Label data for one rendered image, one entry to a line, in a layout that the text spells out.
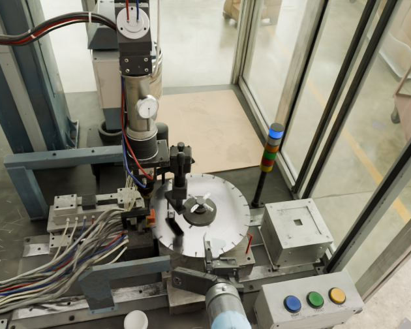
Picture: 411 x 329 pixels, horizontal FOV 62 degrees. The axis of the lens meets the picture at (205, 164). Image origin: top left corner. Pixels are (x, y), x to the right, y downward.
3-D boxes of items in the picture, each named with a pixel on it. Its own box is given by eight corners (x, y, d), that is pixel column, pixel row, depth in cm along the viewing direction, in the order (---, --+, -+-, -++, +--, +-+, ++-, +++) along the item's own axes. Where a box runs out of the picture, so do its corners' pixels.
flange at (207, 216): (187, 194, 116) (188, 189, 114) (220, 202, 115) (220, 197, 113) (177, 220, 108) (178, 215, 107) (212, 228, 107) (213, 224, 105)
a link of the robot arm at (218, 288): (206, 325, 73) (207, 290, 71) (204, 311, 77) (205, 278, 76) (241, 323, 74) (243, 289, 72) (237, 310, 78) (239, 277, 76)
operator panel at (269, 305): (331, 291, 117) (347, 270, 106) (346, 324, 110) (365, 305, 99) (252, 305, 112) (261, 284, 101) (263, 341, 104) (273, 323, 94)
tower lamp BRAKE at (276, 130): (279, 129, 115) (281, 122, 113) (284, 138, 112) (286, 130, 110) (266, 130, 114) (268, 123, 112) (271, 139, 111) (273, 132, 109)
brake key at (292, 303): (295, 297, 100) (297, 294, 99) (300, 311, 97) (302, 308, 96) (282, 299, 99) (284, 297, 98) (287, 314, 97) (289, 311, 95)
